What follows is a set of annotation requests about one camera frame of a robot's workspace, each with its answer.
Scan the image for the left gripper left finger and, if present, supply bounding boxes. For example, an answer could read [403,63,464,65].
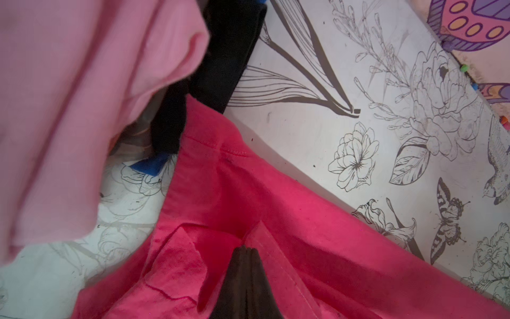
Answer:
[210,246,247,319]

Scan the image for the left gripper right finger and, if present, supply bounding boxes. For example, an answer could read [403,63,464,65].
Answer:
[246,248,283,319]

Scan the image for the magenta t-shirt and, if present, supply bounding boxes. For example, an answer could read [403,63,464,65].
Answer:
[73,97,509,318]

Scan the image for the dark folded clothes stack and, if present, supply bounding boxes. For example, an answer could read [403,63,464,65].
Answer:
[109,0,268,177]

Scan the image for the folded light pink t-shirt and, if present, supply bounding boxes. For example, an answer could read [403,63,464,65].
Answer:
[1,1,209,265]

